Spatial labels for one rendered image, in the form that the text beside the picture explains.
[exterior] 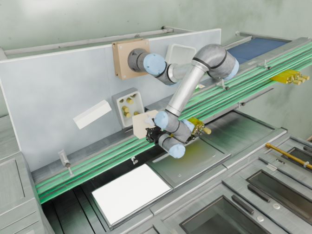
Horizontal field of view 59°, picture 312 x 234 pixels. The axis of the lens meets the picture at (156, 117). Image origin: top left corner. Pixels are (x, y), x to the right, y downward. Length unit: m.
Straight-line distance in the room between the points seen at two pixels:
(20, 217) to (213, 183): 1.05
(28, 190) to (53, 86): 0.61
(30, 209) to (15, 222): 0.08
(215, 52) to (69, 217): 1.26
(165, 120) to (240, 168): 0.74
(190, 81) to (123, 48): 0.60
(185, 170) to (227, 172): 0.26
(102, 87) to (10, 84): 0.53
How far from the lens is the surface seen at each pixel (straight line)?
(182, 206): 1.68
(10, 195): 1.58
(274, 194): 1.74
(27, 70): 1.72
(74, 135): 1.91
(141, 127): 1.61
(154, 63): 1.61
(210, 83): 2.23
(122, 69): 1.77
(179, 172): 1.82
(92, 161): 1.84
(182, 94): 1.30
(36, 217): 1.36
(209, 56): 1.33
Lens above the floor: 2.41
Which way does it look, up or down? 52 degrees down
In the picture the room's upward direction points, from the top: 124 degrees clockwise
